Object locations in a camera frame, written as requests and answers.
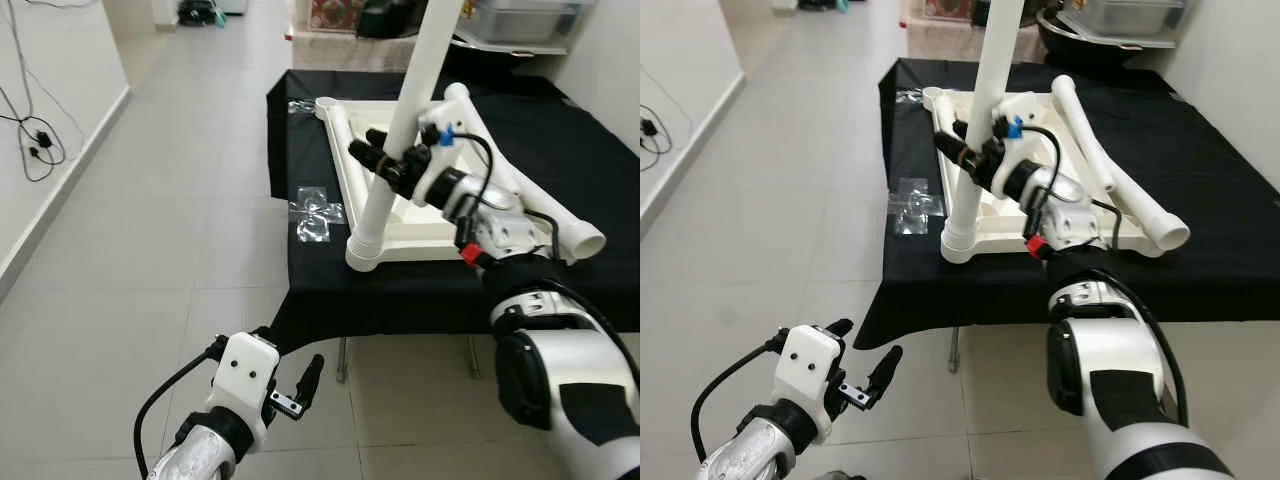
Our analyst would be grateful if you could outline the checked cloth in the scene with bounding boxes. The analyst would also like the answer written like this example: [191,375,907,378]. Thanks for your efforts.
[290,30,471,73]
[900,20,1046,61]

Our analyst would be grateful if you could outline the metal basin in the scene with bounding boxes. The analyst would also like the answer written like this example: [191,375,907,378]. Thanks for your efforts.
[455,25,571,58]
[1035,8,1181,69]

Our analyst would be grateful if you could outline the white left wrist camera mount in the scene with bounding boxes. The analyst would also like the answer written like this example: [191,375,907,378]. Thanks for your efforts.
[207,332,281,426]
[775,325,846,419]

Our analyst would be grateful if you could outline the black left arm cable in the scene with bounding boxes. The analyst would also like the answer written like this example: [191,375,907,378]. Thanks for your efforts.
[133,338,226,480]
[690,335,791,463]

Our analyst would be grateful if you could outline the clear tape patch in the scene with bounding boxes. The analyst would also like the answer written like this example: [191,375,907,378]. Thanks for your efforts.
[888,178,946,236]
[288,185,346,244]

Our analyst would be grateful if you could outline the black bag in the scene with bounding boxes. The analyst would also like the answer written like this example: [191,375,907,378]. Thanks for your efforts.
[355,0,421,39]

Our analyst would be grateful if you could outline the white plastic table top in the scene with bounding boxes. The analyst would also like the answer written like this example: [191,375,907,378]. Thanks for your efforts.
[313,95,609,266]
[920,85,1191,263]

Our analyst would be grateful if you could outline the black tablecloth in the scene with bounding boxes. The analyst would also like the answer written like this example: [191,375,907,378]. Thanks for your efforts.
[265,68,641,351]
[853,58,1280,351]

